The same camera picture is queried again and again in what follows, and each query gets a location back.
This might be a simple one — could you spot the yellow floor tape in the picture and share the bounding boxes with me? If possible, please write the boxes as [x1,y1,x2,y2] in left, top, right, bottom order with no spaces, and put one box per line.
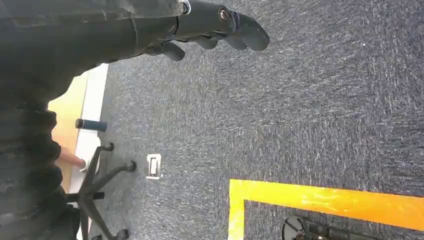
[227,178,424,240]

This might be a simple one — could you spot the white floor socket plate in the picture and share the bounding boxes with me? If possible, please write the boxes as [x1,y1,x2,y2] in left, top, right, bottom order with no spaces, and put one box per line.
[145,153,163,181]

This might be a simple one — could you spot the wooden panel with white skirting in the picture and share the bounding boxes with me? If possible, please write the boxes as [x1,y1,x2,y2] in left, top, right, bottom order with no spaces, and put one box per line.
[47,62,110,240]

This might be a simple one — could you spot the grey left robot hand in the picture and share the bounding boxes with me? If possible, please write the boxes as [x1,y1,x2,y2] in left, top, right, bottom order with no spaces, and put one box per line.
[0,0,271,111]

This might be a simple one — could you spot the person's leg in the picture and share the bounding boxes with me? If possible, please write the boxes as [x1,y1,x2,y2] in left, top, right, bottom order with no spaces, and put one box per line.
[54,145,91,174]

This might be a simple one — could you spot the dark cylindrical post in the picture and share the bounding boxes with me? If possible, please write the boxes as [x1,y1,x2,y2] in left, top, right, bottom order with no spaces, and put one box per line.
[74,118,108,133]

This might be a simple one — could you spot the black robot foot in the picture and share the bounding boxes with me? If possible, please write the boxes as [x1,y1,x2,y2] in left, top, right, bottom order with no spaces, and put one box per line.
[281,215,377,240]

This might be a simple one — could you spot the black chair base with casters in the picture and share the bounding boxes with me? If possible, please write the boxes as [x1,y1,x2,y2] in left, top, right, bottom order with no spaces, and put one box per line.
[65,142,138,240]

